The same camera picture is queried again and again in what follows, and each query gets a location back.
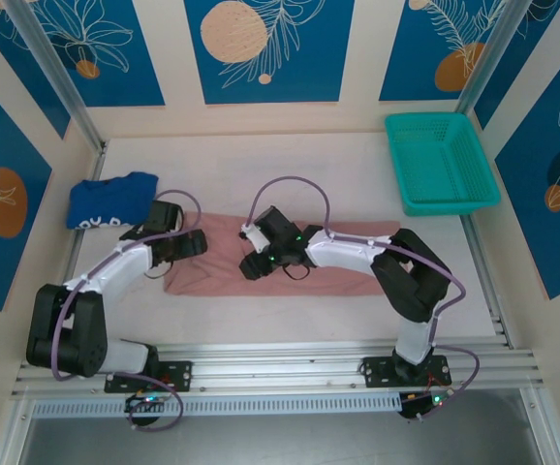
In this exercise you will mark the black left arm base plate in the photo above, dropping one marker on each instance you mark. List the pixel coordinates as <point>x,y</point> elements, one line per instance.
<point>178,375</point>

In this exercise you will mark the aluminium corner post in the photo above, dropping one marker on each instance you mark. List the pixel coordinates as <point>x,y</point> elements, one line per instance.
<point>75,99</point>
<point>491,58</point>

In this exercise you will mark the teal plastic basket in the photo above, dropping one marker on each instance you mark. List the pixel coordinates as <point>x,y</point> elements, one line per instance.
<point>435,164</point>

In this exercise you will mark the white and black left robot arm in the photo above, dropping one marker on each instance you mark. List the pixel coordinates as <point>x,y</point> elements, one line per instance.
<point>115,261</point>

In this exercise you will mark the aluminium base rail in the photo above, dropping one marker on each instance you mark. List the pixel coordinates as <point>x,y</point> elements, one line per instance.
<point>280,373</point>

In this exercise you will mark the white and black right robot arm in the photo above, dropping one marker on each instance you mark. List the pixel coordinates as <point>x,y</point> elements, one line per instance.
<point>348,252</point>

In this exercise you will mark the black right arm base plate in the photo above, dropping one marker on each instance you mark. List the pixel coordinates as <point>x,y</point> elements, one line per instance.
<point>377,373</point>

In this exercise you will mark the folded blue t-shirt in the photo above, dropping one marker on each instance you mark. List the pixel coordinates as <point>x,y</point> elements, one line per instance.
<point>105,198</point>

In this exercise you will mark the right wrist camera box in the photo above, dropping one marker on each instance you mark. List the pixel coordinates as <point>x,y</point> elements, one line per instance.
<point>256,238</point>

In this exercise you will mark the pink t-shirt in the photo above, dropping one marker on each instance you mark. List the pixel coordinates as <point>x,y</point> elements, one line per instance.
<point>338,286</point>

